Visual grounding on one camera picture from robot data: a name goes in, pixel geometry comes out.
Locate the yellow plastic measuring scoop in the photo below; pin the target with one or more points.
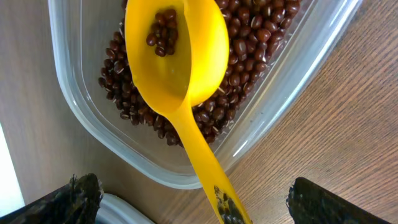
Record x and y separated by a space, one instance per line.
173 85

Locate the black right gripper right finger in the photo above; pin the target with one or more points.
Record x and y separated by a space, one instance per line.
310 203

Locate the white digital kitchen scale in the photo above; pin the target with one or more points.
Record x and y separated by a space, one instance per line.
114 210

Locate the clear plastic container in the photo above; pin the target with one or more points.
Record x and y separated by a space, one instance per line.
81 31

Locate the red adzuki beans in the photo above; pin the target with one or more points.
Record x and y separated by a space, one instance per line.
255 29

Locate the red beans in scoop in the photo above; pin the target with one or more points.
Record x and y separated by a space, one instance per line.
163 33

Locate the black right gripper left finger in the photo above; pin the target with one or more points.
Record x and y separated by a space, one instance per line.
76 202

